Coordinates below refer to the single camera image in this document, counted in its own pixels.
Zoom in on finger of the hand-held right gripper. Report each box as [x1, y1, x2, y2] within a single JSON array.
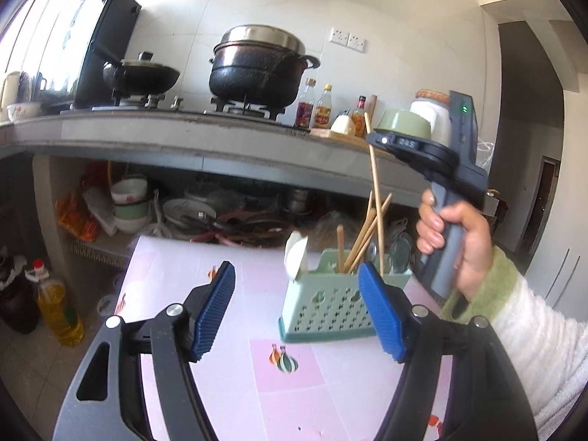
[[366, 131, 460, 175]]

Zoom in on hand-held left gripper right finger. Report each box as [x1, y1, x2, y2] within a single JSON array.
[[358, 261, 539, 441]]

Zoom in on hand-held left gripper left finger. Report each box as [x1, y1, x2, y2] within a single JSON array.
[[51, 260, 236, 441]]

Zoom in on mint green utensil holder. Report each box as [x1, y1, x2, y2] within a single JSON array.
[[278, 248, 414, 344]]

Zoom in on person's right forearm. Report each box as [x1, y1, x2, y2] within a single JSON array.
[[441, 245, 588, 441]]

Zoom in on person's right hand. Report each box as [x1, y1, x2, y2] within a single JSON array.
[[416, 190, 494, 301]]

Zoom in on green enamel basin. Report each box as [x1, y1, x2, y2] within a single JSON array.
[[377, 108, 433, 141]]

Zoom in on white jar with woven lid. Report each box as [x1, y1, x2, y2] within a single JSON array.
[[410, 89, 453, 145]]

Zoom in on small white cup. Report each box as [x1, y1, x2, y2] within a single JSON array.
[[331, 114, 355, 137]]

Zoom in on crumpled clear plastic bag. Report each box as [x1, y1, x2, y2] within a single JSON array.
[[317, 211, 360, 252]]

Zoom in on pink plastic basin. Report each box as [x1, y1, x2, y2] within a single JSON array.
[[230, 218, 290, 247]]

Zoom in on yellow-capped sauce bottle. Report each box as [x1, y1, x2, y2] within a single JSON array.
[[313, 83, 334, 129]]

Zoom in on white ceramic spoon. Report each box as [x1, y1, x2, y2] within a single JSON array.
[[284, 231, 304, 279]]

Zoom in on stack of white plates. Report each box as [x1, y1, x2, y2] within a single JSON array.
[[163, 198, 216, 229]]

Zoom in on tied plastic bag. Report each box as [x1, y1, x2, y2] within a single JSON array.
[[151, 190, 167, 240]]

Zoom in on clear sauce bottle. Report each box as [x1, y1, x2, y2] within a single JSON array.
[[294, 78, 318, 129]]

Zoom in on plain white bowl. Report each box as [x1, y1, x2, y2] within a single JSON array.
[[113, 214, 150, 235]]

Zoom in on green bowl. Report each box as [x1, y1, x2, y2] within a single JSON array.
[[113, 200, 151, 220]]

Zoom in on small metal pot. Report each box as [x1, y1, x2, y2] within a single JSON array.
[[280, 187, 308, 214]]

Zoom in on white bowl with red pattern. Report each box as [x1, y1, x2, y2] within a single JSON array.
[[110, 177, 150, 206]]

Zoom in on white paper packet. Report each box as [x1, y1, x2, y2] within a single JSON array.
[[83, 186, 118, 237]]

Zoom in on yellow cooking oil bottle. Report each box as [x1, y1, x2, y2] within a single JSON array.
[[25, 259, 86, 347]]

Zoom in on orange snack packet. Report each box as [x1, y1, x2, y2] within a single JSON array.
[[55, 190, 99, 242]]

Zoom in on large black stock pot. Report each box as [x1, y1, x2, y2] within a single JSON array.
[[209, 25, 321, 108]]

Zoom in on dark liquid bottle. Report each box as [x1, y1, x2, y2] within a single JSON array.
[[0, 245, 40, 335]]

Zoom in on gas stove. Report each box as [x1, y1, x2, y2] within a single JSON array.
[[60, 94, 299, 126]]

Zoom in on black wok with lid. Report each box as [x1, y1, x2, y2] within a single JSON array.
[[102, 50, 181, 97]]

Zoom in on white patterned bowl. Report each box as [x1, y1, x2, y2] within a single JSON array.
[[7, 102, 42, 123]]

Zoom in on black-handled kitchen utensil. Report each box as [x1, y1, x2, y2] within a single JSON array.
[[181, 214, 230, 236]]

